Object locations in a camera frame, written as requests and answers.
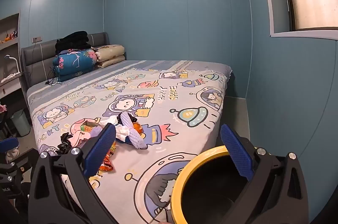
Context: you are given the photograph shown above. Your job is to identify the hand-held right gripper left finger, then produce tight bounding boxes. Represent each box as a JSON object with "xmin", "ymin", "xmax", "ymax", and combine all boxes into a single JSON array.
[{"xmin": 28, "ymin": 123, "xmax": 124, "ymax": 224}]

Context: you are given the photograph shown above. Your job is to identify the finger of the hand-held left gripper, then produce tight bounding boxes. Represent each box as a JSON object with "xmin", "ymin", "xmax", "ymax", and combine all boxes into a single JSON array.
[{"xmin": 0, "ymin": 136, "xmax": 20, "ymax": 154}]

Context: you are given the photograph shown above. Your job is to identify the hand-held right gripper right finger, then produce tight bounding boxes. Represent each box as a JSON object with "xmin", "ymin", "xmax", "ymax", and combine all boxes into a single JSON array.
[{"xmin": 220, "ymin": 124, "xmax": 309, "ymax": 224}]

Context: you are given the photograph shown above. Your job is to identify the orange snack packet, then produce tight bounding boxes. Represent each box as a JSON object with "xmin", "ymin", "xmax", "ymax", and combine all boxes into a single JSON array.
[{"xmin": 98, "ymin": 141, "xmax": 117, "ymax": 173}]

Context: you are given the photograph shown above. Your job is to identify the green silver snack packet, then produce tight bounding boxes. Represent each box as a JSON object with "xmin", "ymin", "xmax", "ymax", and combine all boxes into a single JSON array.
[{"xmin": 80, "ymin": 120, "xmax": 101, "ymax": 133}]

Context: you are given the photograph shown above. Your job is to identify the white tissue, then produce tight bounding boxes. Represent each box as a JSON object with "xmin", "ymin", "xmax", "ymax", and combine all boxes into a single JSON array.
[{"xmin": 100, "ymin": 116, "xmax": 132, "ymax": 141}]

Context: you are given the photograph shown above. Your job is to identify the pink wrapper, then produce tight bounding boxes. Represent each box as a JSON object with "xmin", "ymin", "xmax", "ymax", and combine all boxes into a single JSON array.
[{"xmin": 69, "ymin": 120, "xmax": 93, "ymax": 148}]

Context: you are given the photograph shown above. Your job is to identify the black plastic bag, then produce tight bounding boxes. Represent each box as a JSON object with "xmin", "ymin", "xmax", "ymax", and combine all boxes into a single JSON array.
[{"xmin": 57, "ymin": 132, "xmax": 74, "ymax": 155}]

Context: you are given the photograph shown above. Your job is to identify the orange peel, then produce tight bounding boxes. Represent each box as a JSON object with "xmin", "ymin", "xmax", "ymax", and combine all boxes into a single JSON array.
[{"xmin": 131, "ymin": 122, "xmax": 143, "ymax": 136}]

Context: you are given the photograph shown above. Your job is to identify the yellow-rimmed black trash can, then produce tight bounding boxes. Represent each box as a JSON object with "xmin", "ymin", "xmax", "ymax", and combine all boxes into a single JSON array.
[{"xmin": 170, "ymin": 145, "xmax": 254, "ymax": 224}]

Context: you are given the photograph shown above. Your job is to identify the white shoe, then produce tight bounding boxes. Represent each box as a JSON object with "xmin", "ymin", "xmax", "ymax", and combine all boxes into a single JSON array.
[{"xmin": 7, "ymin": 147, "xmax": 19, "ymax": 161}]

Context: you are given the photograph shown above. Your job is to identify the green waste bin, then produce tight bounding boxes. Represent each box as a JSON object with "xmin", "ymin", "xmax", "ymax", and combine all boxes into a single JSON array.
[{"xmin": 11, "ymin": 109, "xmax": 31, "ymax": 137}]

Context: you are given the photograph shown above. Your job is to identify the white desk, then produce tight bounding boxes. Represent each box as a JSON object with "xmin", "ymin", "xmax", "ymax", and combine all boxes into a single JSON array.
[{"xmin": 0, "ymin": 72, "xmax": 27, "ymax": 108}]

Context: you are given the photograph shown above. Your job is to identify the white desk lamp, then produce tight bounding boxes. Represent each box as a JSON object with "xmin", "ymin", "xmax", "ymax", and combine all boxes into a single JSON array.
[{"xmin": 4, "ymin": 54, "xmax": 21, "ymax": 74}]

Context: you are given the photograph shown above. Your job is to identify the blue floral folded quilt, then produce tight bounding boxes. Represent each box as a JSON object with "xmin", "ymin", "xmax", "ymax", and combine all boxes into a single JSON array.
[{"xmin": 52, "ymin": 50, "xmax": 98, "ymax": 82}]

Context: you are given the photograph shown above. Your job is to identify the grey padded headboard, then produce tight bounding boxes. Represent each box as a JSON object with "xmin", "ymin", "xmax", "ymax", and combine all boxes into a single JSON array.
[{"xmin": 21, "ymin": 32, "xmax": 110, "ymax": 88}]

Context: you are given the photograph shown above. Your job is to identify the cartoon printed bed sheet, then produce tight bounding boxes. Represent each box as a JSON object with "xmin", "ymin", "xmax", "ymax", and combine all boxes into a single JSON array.
[{"xmin": 26, "ymin": 60, "xmax": 233, "ymax": 224}]

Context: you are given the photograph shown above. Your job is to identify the beige folded quilt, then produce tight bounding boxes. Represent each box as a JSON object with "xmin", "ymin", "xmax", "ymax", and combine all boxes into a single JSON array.
[{"xmin": 94, "ymin": 44, "xmax": 126, "ymax": 69}]

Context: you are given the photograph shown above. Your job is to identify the small shelf ornaments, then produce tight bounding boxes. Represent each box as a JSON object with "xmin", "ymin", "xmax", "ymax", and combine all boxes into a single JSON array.
[{"xmin": 2, "ymin": 31, "xmax": 18, "ymax": 43}]

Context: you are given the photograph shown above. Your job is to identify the black clothing pile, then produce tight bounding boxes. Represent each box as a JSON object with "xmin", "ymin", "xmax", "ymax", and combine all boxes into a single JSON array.
[{"xmin": 55, "ymin": 31, "xmax": 92, "ymax": 55}]

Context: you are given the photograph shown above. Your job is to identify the black cable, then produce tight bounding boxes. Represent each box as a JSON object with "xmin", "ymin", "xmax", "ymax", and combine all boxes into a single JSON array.
[{"xmin": 45, "ymin": 66, "xmax": 62, "ymax": 86}]

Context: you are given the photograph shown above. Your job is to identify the white wall shelf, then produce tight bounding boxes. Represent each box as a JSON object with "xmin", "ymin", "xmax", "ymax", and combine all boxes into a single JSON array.
[{"xmin": 0, "ymin": 13, "xmax": 22, "ymax": 51}]

